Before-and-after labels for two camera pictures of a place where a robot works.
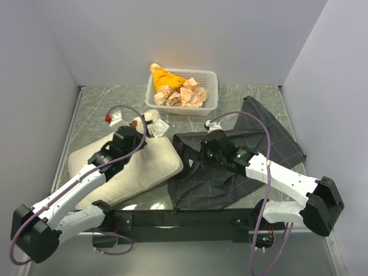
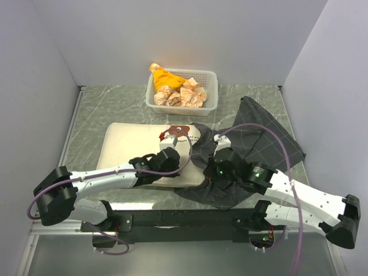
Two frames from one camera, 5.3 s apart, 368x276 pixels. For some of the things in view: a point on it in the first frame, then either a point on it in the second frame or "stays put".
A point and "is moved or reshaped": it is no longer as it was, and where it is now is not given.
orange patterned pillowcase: x=172 y=90 stays put
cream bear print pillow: x=158 y=158 is moved or reshaped
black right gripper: x=203 y=148 → x=209 y=171
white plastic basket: x=209 y=79 stays put
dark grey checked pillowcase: x=194 y=185 is moved or reshaped
